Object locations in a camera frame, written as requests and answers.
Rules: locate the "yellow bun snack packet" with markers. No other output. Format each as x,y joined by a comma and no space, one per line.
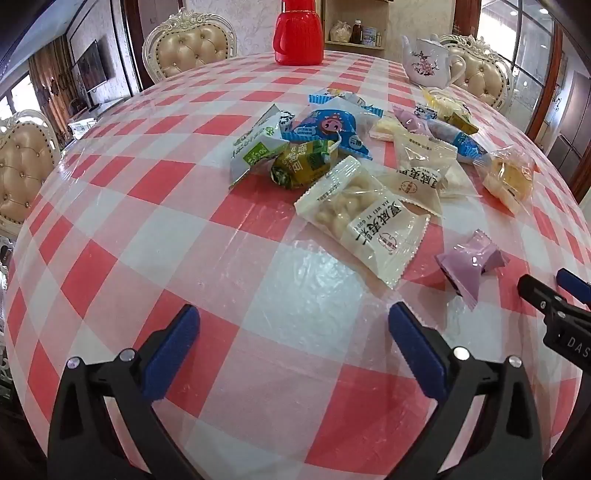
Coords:
443,104

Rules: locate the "wooden glass door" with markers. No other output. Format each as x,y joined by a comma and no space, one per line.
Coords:
531,55

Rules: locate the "long blue purple snack packet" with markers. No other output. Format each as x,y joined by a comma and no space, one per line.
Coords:
461,143

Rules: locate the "small blue white snack packet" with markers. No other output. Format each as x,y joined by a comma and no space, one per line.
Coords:
323,98

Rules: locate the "wooden wall shelf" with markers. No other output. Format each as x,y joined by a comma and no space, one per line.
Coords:
369,11

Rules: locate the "olive green snack packet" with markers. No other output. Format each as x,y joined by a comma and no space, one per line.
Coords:
461,123

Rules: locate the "white floral teapot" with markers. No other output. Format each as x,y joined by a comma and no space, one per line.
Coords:
427,62

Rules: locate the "wall television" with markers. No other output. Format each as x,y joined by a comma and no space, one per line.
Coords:
91,67

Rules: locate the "cream tufted dining chair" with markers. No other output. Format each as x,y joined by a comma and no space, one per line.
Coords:
23,161
482,74
189,48

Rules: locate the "pale cream snack packet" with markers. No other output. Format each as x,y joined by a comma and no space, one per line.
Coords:
457,182

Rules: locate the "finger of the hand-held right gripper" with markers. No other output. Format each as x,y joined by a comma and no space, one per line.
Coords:
533,291
575,284

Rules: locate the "white green snack packet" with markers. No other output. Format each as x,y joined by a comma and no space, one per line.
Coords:
256,147

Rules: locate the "purple candy packet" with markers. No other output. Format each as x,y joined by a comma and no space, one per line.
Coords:
466,267

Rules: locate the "white television cabinet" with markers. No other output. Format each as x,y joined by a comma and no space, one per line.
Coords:
85,124

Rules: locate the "red checked tablecloth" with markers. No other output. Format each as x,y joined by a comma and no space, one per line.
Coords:
184,230

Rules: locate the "green pea snack packet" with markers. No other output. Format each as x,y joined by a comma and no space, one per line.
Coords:
300,162

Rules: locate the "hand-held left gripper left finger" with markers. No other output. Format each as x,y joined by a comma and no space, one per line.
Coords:
178,341

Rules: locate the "pink purple snack packet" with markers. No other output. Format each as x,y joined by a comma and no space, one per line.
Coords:
411,122

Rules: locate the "tiny blue white candy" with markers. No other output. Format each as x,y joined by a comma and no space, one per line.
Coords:
424,110

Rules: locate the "brown glass bottle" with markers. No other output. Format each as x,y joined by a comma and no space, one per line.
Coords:
358,31

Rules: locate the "clear food bag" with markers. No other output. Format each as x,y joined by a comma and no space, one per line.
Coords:
339,32

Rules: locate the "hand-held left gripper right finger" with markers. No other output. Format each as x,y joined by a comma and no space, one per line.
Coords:
413,341

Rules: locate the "brown curtain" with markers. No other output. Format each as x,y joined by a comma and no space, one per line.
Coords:
51,74

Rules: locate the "blue pig print snack packet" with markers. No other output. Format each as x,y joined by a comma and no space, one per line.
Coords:
330,127

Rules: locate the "white tin can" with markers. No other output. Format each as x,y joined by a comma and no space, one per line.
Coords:
372,37

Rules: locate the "white nut snack packet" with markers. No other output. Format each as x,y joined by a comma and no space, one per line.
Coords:
360,217
415,161

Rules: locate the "red thermos jug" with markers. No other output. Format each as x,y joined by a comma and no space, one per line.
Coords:
298,32

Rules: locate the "clear yellow cake packet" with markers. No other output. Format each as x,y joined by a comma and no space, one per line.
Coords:
505,177

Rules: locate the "white wafer snack packet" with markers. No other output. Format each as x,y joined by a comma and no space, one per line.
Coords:
385,129

